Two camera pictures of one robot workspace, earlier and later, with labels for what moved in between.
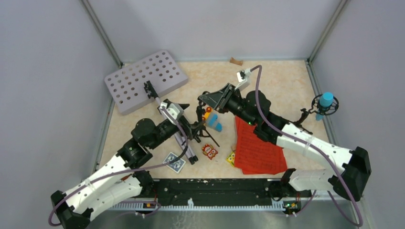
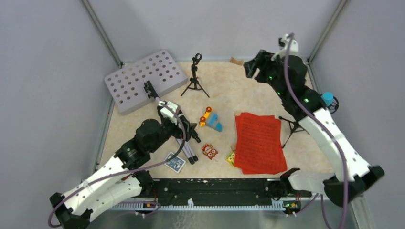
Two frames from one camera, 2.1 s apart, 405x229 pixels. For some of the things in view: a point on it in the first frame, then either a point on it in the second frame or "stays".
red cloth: (254, 156) stays
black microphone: (199, 126) to (194, 83)
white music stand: (127, 87) stays
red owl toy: (209, 150) stays
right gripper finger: (213, 99) to (251, 67)
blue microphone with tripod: (323, 104) stays
